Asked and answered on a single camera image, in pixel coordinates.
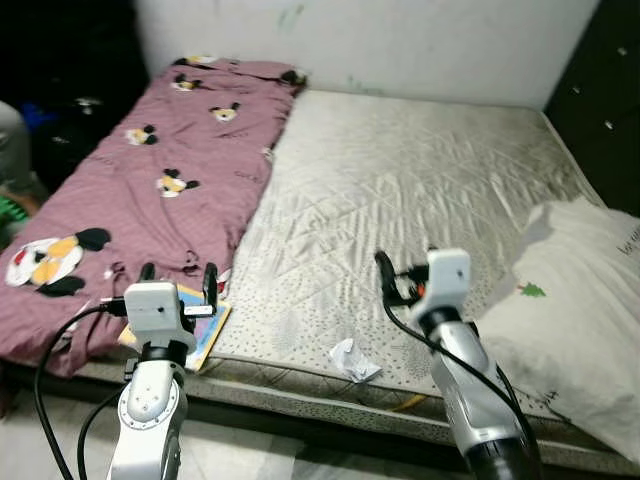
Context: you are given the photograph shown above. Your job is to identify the blue yellow children's book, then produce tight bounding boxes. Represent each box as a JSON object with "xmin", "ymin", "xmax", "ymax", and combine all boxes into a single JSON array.
[{"xmin": 117, "ymin": 282, "xmax": 234, "ymax": 374}]

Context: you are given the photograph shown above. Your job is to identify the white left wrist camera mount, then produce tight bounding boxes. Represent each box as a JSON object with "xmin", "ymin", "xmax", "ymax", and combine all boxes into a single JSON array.
[{"xmin": 124, "ymin": 280, "xmax": 185, "ymax": 347}]

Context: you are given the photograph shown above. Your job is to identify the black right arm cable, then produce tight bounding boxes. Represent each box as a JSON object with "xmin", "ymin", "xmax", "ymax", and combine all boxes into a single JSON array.
[{"xmin": 380, "ymin": 290, "xmax": 541, "ymax": 476}]

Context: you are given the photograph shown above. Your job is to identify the dark tufted headboard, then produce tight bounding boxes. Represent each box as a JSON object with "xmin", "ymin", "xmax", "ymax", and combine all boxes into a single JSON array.
[{"xmin": 544, "ymin": 0, "xmax": 640, "ymax": 217}]

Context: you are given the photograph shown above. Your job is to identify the white pillow with green tree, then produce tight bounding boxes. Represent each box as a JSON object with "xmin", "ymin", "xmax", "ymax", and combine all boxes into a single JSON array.
[{"xmin": 474, "ymin": 196, "xmax": 640, "ymax": 463}]

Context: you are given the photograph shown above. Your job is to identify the white quilted mattress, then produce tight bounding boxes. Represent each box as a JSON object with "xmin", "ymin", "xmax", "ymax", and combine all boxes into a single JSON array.
[{"xmin": 75, "ymin": 88, "xmax": 640, "ymax": 477}]

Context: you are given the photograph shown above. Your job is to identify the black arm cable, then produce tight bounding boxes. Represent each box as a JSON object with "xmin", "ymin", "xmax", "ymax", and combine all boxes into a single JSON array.
[
  {"xmin": 380, "ymin": 290, "xmax": 541, "ymax": 476},
  {"xmin": 33, "ymin": 295, "xmax": 129, "ymax": 480}
]

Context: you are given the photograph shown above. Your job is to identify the black bed frame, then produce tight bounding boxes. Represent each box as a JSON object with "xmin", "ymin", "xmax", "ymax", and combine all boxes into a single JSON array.
[{"xmin": 0, "ymin": 365, "xmax": 640, "ymax": 480}]

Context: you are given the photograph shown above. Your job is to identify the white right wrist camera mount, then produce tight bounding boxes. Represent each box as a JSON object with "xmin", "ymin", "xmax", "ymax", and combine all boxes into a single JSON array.
[{"xmin": 414, "ymin": 247, "xmax": 472, "ymax": 314}]

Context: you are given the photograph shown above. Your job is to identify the purple cartoon mouse blanket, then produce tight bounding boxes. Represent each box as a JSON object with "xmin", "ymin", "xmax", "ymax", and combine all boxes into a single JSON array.
[{"xmin": 0, "ymin": 57, "xmax": 307, "ymax": 377}]

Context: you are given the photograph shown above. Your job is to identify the black cabinet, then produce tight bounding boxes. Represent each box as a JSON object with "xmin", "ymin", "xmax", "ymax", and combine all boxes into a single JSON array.
[{"xmin": 0, "ymin": 0, "xmax": 151, "ymax": 201}]

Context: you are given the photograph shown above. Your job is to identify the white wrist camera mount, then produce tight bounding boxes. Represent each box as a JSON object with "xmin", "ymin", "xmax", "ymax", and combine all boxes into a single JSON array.
[
  {"xmin": 414, "ymin": 247, "xmax": 472, "ymax": 314},
  {"xmin": 124, "ymin": 280, "xmax": 185, "ymax": 347}
]

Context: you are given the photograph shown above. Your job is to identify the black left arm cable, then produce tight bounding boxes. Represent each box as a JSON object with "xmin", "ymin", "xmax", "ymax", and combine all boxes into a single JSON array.
[{"xmin": 33, "ymin": 295, "xmax": 129, "ymax": 480}]

